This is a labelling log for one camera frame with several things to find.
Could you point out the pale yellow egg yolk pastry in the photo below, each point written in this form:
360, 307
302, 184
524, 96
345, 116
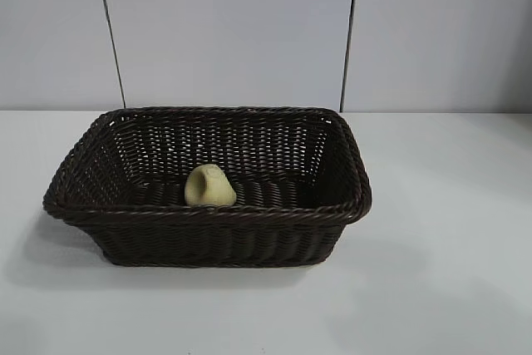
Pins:
210, 193

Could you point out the dark brown woven basket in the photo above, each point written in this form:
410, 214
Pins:
208, 238

